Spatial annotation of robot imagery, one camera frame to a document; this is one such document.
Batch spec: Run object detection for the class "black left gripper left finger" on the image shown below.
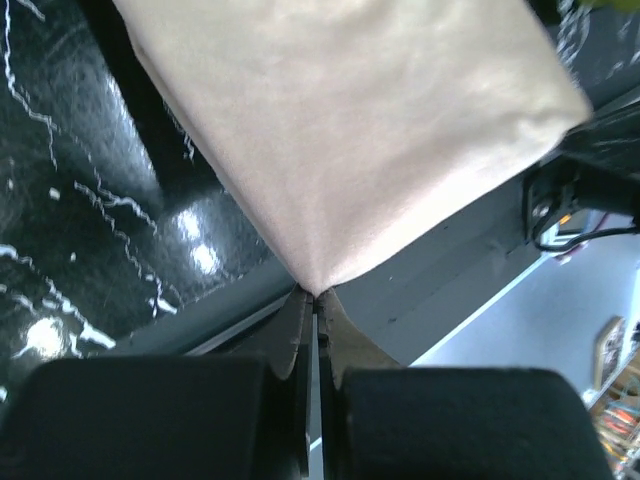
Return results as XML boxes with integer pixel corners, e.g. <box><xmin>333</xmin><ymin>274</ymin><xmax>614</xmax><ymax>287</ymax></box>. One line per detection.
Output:
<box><xmin>1</xmin><ymin>288</ymin><xmax>313</xmax><ymax>479</ymax></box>

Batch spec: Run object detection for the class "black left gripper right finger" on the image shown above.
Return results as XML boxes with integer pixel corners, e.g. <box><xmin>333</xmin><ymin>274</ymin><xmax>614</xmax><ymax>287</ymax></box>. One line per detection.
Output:
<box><xmin>316</xmin><ymin>290</ymin><xmax>612</xmax><ymax>479</ymax></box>

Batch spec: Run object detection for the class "beige t shirt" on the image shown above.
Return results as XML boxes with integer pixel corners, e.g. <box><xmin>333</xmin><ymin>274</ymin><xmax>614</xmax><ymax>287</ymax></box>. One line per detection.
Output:
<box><xmin>116</xmin><ymin>1</ymin><xmax>592</xmax><ymax>295</ymax></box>

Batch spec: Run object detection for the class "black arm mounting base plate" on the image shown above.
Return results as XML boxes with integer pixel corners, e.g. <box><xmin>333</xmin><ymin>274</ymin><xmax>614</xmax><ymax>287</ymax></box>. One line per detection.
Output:
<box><xmin>113</xmin><ymin>177</ymin><xmax>540</xmax><ymax>364</ymax></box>

